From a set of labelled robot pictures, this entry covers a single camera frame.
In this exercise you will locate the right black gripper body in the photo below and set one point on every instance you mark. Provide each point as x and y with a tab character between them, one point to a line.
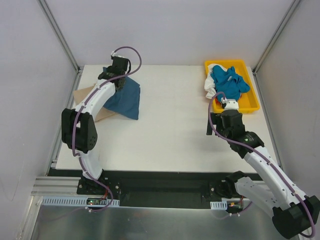
214	122

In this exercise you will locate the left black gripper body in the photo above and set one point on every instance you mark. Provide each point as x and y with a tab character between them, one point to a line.
120	81

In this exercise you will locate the dark blue t-shirt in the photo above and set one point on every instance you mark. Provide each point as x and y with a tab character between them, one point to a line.
126	101

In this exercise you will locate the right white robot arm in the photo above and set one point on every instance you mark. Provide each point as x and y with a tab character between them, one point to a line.
291	210

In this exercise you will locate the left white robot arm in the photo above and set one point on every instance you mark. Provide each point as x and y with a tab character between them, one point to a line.
78	130

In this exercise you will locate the yellow plastic bin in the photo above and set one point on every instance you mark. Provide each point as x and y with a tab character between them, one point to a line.
248	102

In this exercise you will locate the bright blue t-shirt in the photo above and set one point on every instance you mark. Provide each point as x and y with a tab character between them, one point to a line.
229	82

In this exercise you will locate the white t-shirt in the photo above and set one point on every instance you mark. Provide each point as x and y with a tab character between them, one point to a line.
209	84

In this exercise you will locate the folded beige t-shirt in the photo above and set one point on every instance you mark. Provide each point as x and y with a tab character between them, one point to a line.
79	96

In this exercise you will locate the right aluminium frame post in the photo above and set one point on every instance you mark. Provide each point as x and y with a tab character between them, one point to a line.
277	33

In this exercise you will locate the aluminium frame post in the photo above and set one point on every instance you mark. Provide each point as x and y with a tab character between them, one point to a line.
277	33
59	34

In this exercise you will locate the right white cable duct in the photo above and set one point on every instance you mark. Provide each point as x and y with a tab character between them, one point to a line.
219	205

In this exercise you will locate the white cable duct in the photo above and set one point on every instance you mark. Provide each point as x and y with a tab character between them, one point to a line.
219	205
79	201

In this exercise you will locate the left aluminium frame post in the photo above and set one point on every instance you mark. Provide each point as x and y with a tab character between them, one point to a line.
59	34

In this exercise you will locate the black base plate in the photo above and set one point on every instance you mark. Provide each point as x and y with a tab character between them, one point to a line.
155	189

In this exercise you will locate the left white cable duct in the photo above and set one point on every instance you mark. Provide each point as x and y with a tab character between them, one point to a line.
79	201

